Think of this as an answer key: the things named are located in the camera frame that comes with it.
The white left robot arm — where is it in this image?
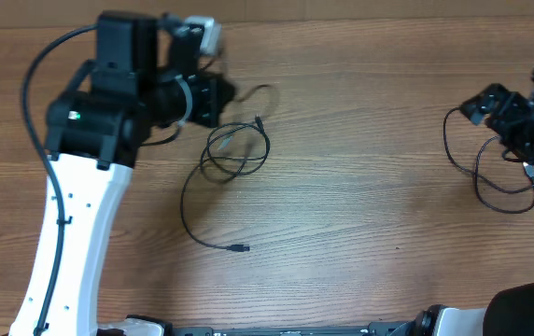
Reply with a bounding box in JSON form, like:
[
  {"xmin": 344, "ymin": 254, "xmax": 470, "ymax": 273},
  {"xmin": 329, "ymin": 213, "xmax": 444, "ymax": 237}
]
[{"xmin": 9, "ymin": 11, "xmax": 235, "ymax": 336}]

